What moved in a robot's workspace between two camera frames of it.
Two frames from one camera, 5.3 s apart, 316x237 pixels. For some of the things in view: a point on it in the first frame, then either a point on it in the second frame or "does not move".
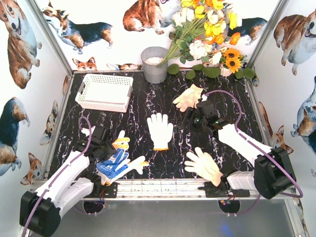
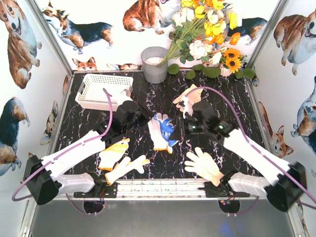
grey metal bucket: [151, 57] does not move
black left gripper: [108, 150] to [143, 116]
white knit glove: [161, 131] does not move
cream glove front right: [204, 165] does not move
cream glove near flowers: [188, 98] does not move
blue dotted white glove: [108, 168] to [167, 126]
